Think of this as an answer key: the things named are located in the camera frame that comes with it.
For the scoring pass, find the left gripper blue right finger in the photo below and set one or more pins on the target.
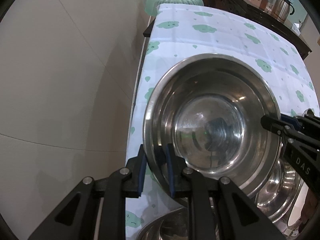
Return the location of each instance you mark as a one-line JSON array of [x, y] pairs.
[[185, 182]]

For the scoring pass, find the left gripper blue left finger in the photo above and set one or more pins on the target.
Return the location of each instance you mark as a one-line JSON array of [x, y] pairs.
[[107, 199]]

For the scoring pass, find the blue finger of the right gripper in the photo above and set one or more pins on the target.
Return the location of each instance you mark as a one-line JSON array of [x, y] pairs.
[[290, 120], [275, 125]]

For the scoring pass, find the steel bowl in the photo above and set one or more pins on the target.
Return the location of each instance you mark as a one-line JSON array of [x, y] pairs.
[[209, 107], [280, 191], [173, 225]]

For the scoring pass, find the large white enamel bowl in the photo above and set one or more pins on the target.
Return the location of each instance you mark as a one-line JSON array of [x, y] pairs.
[[300, 212]]

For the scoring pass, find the white tissue box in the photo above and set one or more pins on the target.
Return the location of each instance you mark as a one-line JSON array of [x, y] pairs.
[[296, 27]]

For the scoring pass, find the steel thermos jug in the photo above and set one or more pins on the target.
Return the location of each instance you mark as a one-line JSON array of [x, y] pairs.
[[282, 9]]

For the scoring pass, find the cloud pattern tablecloth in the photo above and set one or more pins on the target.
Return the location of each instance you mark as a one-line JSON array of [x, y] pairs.
[[182, 31]]

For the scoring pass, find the dark wooden table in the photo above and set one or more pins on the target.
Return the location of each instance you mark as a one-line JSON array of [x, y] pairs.
[[255, 10]]

